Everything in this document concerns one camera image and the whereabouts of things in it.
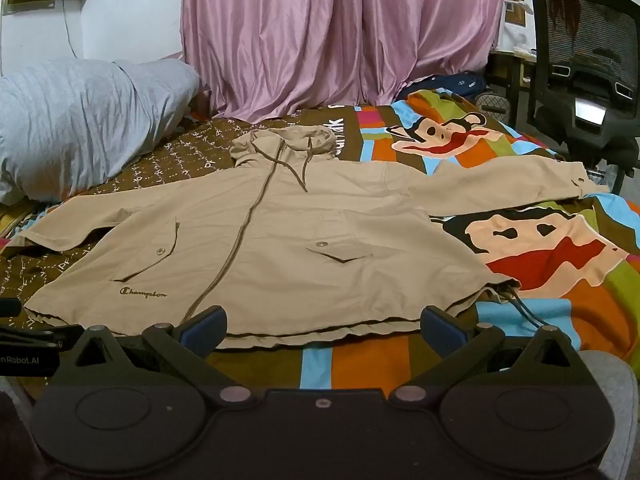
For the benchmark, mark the dark furniture with screen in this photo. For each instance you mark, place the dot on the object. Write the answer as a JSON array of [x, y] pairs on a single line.
[[585, 70]]

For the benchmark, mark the wooden desk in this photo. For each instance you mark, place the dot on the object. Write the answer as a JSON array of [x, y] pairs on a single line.
[[510, 72]]

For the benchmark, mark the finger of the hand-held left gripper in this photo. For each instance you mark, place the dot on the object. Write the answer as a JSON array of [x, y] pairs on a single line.
[[40, 334]]

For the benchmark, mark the printed brown colourful blanket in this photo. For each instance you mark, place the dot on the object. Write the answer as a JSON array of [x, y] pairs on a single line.
[[540, 270]]

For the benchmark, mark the grey pillow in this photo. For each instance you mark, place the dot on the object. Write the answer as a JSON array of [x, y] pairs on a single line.
[[85, 120]]

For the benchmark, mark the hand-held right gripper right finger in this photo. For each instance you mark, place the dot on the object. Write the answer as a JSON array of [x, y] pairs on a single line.
[[441, 332]]

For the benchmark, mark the pink curtain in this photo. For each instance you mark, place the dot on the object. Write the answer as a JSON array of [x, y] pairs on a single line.
[[345, 35]]

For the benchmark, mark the dark blue bag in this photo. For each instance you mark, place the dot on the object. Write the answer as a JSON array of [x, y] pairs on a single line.
[[457, 82]]

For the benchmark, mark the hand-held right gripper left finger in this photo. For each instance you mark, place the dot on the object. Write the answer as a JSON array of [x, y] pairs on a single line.
[[202, 334]]

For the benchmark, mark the person's grey clothing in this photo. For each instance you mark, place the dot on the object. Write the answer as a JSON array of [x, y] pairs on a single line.
[[612, 410]]

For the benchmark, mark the beige hooded jacket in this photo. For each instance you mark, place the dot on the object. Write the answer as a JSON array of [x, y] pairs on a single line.
[[280, 240]]

